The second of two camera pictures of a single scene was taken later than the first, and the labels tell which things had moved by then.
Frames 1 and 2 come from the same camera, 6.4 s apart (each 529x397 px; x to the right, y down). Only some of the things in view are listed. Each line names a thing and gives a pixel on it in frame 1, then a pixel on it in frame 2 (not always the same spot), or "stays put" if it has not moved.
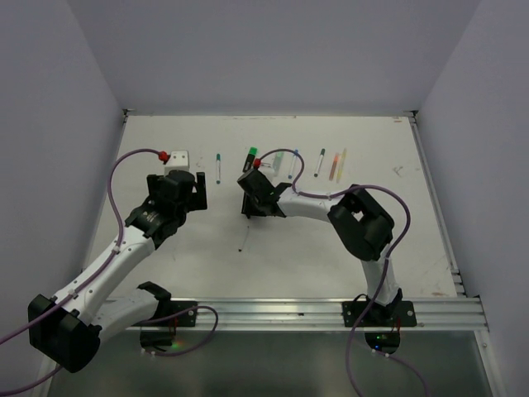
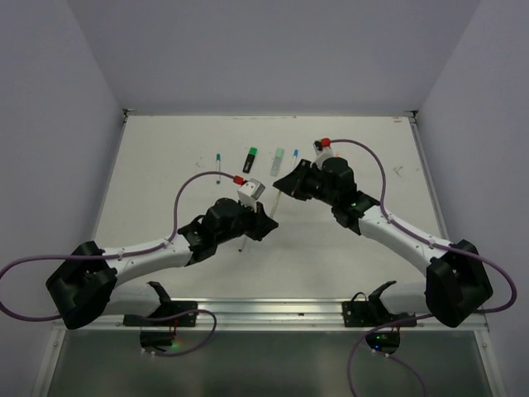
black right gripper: (249, 208) → (302, 172)
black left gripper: (197, 199) → (262, 224)
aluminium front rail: (432, 315) stays put
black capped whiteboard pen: (244, 239) stays put
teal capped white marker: (218, 180) stays put
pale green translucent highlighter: (278, 162) stays put
